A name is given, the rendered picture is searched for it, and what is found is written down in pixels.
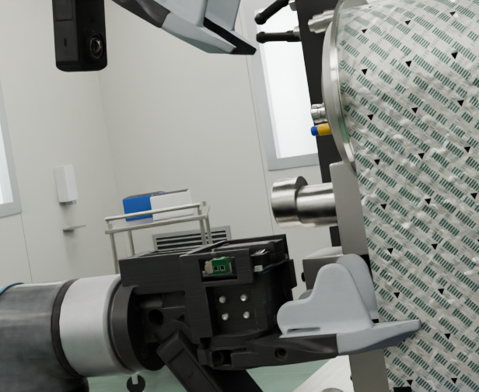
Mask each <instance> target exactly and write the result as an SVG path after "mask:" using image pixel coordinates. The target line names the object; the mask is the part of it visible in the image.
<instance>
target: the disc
mask: <svg viewBox="0 0 479 392"><path fill-rule="evenodd" d="M361 5H368V2H367V1H366V0H339V1H338V3H337V5H336V7H335V10H334V15H333V19H332V24H331V31H330V72H331V81H332V88H333V94H334V104H335V109H336V113H337V120H338V124H339V128H340V131H341V137H342V139H343V143H344V147H345V150H346V153H347V155H348V158H349V161H350V164H351V166H352V169H353V170H354V172H355V175H356V177H357V178H358V176H357V171H356V165H355V155H354V149H353V144H352V139H351V129H350V123H349V118H348V108H347V102H346V97H345V91H344V77H343V66H342V44H343V35H344V25H345V22H346V19H347V17H348V14H349V12H350V11H351V10H352V9H353V8H354V7H357V6H361Z"/></svg>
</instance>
